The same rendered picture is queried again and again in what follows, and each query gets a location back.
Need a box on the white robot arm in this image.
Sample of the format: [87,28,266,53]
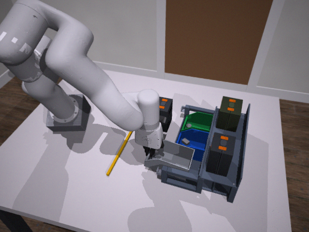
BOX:
[0,0,166,131]

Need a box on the blue open bin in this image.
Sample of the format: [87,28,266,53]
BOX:
[176,129,209,162]

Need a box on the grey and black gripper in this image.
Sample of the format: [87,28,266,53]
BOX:
[135,123,164,157]

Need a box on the green open bin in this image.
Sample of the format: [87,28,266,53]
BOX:
[181,112,213,132]

